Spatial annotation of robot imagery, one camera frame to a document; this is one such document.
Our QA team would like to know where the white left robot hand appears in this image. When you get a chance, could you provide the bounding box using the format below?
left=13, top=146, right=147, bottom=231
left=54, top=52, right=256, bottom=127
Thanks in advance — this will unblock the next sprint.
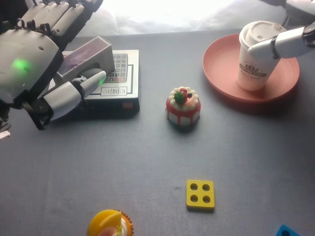
left=0, top=0, right=107, bottom=131

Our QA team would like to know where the purple grey small box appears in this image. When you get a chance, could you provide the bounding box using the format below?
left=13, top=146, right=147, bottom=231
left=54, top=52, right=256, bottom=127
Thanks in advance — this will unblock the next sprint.
left=56, top=36, right=116, bottom=82

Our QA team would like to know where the white paper cup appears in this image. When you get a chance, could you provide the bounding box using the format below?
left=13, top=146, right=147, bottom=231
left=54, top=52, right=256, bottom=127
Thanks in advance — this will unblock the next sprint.
left=237, top=21, right=288, bottom=92

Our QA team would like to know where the calculator box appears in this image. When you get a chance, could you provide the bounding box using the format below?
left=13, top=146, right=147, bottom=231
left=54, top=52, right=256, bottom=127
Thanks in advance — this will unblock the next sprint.
left=49, top=50, right=140, bottom=121

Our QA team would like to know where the pink round plate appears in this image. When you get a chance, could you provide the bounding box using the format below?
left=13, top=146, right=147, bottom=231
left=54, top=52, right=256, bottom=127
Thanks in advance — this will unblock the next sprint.
left=203, top=33, right=300, bottom=103

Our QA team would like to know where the grey table cloth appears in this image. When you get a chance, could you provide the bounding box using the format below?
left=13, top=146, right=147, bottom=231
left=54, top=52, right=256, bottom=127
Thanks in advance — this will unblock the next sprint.
left=0, top=29, right=315, bottom=236

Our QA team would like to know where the white sheet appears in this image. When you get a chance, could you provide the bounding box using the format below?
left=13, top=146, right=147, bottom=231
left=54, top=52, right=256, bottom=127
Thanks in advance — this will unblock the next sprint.
left=73, top=0, right=315, bottom=37

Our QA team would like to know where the red strawberry toy cake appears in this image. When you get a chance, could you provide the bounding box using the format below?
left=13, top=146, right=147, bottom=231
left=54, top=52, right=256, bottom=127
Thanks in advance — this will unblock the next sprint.
left=166, top=86, right=202, bottom=128

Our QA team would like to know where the orange toy cupcake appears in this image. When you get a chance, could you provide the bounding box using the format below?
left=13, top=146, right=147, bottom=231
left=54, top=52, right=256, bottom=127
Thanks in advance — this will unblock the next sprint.
left=87, top=209, right=134, bottom=236

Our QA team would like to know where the yellow four-hole block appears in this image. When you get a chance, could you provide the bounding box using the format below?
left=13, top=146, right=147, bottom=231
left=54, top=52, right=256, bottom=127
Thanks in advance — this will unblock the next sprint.
left=186, top=179, right=216, bottom=212

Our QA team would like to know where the blue block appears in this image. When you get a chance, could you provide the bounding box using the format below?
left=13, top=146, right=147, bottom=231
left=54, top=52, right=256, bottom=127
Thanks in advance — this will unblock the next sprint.
left=274, top=224, right=302, bottom=236

